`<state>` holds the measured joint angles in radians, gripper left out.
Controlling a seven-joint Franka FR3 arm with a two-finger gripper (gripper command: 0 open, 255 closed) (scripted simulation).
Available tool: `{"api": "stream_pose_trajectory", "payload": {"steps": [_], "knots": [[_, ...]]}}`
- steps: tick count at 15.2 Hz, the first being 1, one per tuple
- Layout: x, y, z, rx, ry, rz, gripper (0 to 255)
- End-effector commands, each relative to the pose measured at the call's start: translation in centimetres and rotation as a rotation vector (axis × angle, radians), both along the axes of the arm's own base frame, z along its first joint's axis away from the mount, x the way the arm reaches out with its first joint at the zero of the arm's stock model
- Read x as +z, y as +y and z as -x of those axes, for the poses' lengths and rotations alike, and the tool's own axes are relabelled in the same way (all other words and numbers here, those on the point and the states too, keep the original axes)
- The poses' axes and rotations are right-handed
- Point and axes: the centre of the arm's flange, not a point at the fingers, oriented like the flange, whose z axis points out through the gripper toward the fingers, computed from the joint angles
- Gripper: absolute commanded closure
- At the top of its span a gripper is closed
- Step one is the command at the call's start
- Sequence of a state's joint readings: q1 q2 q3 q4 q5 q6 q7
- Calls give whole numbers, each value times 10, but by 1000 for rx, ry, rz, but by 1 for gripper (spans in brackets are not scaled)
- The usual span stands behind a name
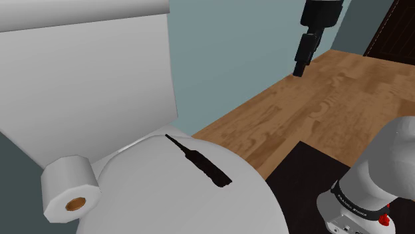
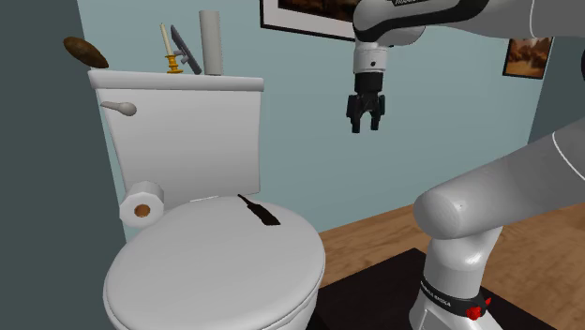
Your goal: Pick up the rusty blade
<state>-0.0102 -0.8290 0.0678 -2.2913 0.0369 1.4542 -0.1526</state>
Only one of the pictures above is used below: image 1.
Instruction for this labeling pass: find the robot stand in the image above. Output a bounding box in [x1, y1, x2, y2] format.
[265, 140, 415, 234]

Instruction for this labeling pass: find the white toilet paper roll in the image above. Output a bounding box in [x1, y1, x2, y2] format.
[41, 154, 102, 225]

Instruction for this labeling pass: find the dark brown door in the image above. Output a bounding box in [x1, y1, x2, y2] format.
[362, 0, 415, 66]

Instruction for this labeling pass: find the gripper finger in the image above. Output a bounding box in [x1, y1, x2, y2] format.
[293, 27, 326, 78]

